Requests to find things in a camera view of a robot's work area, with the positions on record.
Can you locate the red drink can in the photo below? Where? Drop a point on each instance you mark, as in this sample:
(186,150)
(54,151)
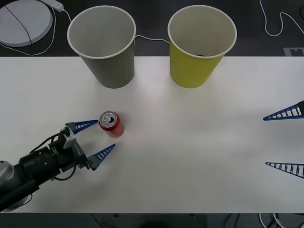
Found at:
(113,129)

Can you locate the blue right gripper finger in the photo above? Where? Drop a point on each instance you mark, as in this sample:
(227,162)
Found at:
(288,113)
(289,168)

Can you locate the grey plastic waste bin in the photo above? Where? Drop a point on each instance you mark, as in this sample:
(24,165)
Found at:
(107,71)

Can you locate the white power strip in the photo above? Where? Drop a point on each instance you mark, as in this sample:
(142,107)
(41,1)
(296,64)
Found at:
(54,4)

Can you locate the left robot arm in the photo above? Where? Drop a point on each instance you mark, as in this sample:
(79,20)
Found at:
(35,166)

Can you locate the yellow-green plastic waste bin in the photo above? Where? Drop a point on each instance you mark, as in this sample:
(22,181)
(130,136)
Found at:
(190,71)

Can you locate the grey floor marker tag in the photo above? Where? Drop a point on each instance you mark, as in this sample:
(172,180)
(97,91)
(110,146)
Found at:
(294,51)

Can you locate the round white disc base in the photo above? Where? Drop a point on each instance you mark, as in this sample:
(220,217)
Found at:
(21,23)

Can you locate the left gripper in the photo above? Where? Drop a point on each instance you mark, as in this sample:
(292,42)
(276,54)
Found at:
(80,155)

